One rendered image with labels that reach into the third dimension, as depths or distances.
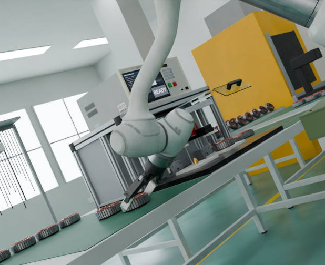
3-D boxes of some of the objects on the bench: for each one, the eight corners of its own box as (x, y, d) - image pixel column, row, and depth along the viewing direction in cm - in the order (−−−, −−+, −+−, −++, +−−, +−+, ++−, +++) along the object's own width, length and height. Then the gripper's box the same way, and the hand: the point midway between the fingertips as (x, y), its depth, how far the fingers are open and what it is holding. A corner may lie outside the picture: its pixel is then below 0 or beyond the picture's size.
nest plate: (219, 156, 193) (217, 153, 193) (200, 167, 182) (199, 164, 182) (195, 164, 203) (194, 162, 203) (176, 175, 192) (174, 173, 192)
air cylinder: (212, 154, 221) (208, 144, 221) (204, 159, 215) (200, 149, 216) (205, 156, 224) (201, 147, 224) (197, 161, 219) (193, 151, 219)
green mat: (211, 174, 160) (211, 173, 160) (86, 250, 116) (85, 250, 116) (81, 217, 225) (81, 216, 225) (-31, 276, 181) (-31, 276, 181)
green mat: (333, 100, 253) (333, 99, 253) (288, 126, 209) (288, 126, 209) (215, 145, 318) (215, 145, 318) (163, 173, 274) (163, 173, 274)
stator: (240, 141, 209) (236, 134, 209) (225, 148, 202) (222, 141, 202) (224, 146, 218) (221, 140, 218) (210, 154, 211) (207, 147, 211)
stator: (156, 197, 161) (152, 189, 161) (138, 209, 153) (133, 199, 153) (136, 204, 168) (132, 195, 168) (117, 215, 160) (113, 206, 160)
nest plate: (245, 141, 210) (244, 139, 210) (230, 150, 199) (229, 148, 199) (223, 149, 220) (222, 147, 220) (206, 159, 210) (205, 156, 210)
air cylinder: (184, 170, 203) (179, 159, 204) (174, 175, 198) (170, 164, 198) (177, 172, 207) (172, 162, 207) (167, 177, 202) (162, 166, 202)
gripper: (144, 179, 138) (120, 221, 149) (185, 156, 157) (161, 195, 169) (128, 163, 140) (106, 206, 152) (171, 144, 160) (148, 183, 171)
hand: (136, 199), depth 160 cm, fingers open, 13 cm apart
